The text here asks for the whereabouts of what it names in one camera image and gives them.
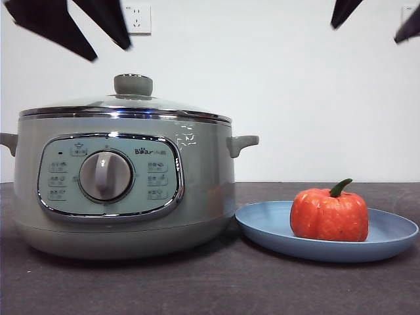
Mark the glass lid with green knob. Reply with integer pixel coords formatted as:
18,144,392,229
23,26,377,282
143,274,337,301
18,73,232,124

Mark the orange pumpkin with green stem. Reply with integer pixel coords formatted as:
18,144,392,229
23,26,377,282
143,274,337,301
289,178,370,243

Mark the pale green electric steamer pot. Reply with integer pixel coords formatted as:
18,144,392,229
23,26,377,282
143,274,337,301
0,114,260,262

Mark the blue round plate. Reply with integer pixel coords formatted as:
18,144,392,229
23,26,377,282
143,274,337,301
234,200,420,263

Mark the white wall socket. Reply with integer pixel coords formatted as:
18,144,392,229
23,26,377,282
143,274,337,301
402,5,420,35
123,4,152,35

